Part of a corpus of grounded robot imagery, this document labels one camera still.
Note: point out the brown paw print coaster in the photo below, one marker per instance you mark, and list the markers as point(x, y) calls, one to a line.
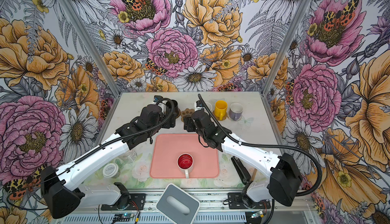
point(186, 113)

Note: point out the pink plastic tray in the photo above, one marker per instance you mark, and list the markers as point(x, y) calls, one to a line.
point(168, 147)

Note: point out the red inside white mug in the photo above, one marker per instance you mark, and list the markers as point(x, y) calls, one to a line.
point(185, 162)

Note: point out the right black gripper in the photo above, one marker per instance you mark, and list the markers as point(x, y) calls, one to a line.
point(188, 124)

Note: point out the lavender mug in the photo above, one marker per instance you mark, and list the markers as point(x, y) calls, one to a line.
point(235, 112)

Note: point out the green circuit board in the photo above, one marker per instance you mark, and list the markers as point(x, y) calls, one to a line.
point(124, 217)

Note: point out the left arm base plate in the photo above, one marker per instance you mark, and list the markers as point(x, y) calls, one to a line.
point(135, 201)

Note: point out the black stapler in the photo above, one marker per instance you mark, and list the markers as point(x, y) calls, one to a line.
point(242, 172)

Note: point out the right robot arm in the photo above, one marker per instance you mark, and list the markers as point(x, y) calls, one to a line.
point(283, 176)

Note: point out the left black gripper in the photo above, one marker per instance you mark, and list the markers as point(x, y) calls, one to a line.
point(171, 124)

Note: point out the clear glass jar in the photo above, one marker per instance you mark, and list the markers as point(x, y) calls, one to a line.
point(129, 156)

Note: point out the black mug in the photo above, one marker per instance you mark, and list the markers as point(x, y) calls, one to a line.
point(177, 111)

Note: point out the tan rattan round coaster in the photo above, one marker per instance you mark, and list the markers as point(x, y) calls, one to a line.
point(225, 116)

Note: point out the yellow mug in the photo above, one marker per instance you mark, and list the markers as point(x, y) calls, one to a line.
point(220, 108)

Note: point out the white lidded jar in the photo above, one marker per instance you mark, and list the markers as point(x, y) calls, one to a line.
point(111, 170)

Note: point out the grey tissue box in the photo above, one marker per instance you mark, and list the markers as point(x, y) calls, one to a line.
point(177, 205)

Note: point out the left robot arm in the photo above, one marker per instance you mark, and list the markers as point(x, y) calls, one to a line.
point(62, 188)

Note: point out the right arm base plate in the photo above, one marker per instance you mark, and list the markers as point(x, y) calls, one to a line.
point(237, 200)

